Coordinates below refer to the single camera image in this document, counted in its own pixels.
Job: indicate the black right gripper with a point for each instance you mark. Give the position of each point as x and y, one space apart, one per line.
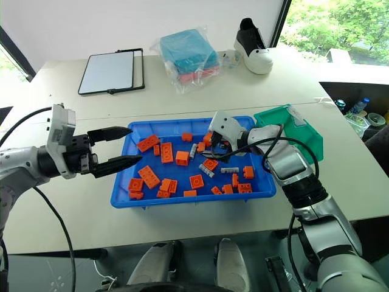
219 140

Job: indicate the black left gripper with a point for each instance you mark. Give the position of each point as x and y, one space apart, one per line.
79 155

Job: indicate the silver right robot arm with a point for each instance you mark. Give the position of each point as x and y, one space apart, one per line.
291 164

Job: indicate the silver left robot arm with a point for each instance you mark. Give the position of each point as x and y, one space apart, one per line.
21 164

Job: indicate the blue plastic bin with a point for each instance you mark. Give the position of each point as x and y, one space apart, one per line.
182 202

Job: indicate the green plastic bin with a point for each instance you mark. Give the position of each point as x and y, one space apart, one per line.
299 137

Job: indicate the small orange toy brick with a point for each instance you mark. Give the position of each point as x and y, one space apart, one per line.
235 180
200 147
156 150
174 186

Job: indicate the large orange toy brick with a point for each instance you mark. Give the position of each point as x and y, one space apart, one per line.
149 176
148 143
166 152

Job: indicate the black framed whiteboard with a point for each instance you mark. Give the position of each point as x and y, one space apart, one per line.
108 73

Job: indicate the small clear plastic packet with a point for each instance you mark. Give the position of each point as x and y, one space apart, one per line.
231 59

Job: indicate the clear bag of folded cloths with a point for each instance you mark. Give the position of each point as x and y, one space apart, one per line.
190 56

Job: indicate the black and white sneaker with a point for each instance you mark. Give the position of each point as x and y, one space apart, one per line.
253 51

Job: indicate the grey robot foot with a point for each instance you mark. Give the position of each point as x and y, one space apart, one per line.
232 264
153 264

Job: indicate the dark storage box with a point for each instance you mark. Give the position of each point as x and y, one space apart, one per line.
343 91

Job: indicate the clear plastic water bottle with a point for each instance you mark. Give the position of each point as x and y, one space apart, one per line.
360 105

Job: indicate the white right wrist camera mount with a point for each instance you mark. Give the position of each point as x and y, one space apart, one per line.
226 124

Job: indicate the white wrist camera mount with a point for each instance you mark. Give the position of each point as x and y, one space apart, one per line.
226 124
60 127

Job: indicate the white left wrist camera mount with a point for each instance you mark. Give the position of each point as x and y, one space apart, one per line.
60 127

